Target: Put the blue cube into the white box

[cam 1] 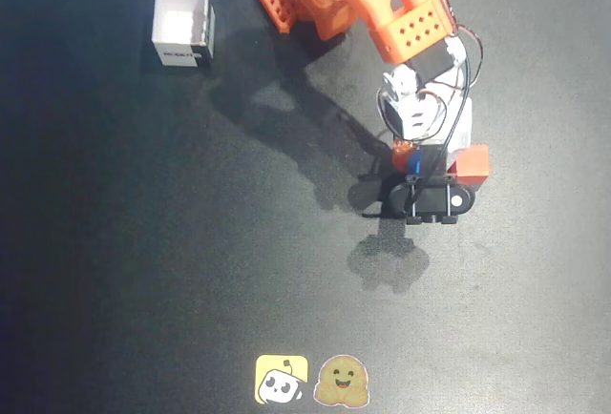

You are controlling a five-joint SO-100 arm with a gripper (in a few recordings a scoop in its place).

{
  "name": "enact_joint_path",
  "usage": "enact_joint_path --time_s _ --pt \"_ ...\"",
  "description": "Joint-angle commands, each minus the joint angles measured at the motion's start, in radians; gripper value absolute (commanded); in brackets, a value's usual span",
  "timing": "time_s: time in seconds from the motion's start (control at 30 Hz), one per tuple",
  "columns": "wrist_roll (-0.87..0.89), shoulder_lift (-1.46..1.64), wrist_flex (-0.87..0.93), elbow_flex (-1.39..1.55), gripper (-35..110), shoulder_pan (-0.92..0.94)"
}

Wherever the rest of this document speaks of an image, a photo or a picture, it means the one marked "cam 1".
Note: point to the black gripper-mounted camera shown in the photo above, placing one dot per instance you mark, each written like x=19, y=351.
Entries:
x=429, y=197

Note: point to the red cube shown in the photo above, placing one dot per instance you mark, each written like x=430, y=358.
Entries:
x=472, y=161

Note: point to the black table mat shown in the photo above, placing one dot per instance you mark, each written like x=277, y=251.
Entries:
x=143, y=242

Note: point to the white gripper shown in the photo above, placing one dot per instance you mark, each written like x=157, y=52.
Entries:
x=433, y=155

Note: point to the hugging face emoji sticker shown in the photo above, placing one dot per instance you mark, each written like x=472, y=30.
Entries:
x=341, y=380

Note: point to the white cardboard box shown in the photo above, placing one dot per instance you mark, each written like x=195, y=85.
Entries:
x=181, y=54

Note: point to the blue cube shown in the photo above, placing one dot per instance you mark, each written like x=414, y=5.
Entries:
x=415, y=162

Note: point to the yellow robot sticker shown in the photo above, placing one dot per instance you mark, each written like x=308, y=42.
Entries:
x=281, y=380

